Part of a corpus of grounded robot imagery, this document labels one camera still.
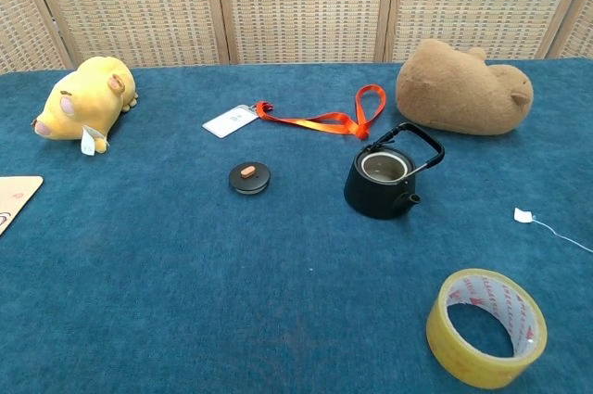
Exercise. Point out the black cast iron teapot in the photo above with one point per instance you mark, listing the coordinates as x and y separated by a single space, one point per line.
375 199

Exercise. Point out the black teapot lid orange knob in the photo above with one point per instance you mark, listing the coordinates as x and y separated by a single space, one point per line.
250 181

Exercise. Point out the white ID badge card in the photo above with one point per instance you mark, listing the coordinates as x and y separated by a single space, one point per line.
229 121

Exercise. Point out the blue felt table cover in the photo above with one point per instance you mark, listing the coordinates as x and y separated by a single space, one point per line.
278 296

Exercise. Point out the woven wooden folding screen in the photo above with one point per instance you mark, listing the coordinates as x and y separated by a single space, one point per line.
301 4

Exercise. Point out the brown capybara plush toy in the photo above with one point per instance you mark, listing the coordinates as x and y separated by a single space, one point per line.
454 92

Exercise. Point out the yellow hamster plush toy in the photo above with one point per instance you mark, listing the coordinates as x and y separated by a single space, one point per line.
88 97

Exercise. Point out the yellow clear tape roll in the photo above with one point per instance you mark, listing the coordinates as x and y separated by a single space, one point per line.
447 347

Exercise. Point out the beige card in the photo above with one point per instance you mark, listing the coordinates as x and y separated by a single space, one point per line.
16 194

